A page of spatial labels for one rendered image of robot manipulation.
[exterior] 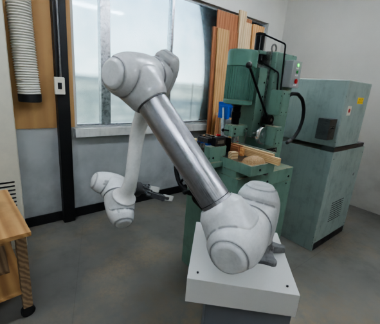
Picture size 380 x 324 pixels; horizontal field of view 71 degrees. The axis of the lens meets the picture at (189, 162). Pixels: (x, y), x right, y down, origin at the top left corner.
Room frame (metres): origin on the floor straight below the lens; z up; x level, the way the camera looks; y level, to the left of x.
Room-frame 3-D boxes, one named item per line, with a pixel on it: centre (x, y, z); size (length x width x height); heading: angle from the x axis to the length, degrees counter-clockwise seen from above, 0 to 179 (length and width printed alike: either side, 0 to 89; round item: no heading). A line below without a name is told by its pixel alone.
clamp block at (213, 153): (1.57, -0.12, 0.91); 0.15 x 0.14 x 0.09; 40
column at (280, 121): (1.88, -0.49, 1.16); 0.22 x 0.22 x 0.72; 40
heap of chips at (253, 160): (1.45, -0.36, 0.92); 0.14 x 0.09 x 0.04; 130
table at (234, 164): (1.63, -0.18, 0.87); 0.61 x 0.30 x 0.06; 40
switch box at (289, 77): (1.79, -0.60, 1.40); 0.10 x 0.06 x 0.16; 130
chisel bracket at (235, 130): (1.71, -0.28, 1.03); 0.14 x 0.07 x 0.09; 130
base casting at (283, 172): (1.77, -0.36, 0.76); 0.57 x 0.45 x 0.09; 130
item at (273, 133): (1.69, -0.51, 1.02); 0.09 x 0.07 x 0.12; 40
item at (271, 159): (1.64, -0.31, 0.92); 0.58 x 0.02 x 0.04; 40
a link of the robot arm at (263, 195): (0.90, -0.26, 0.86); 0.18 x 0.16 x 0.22; 154
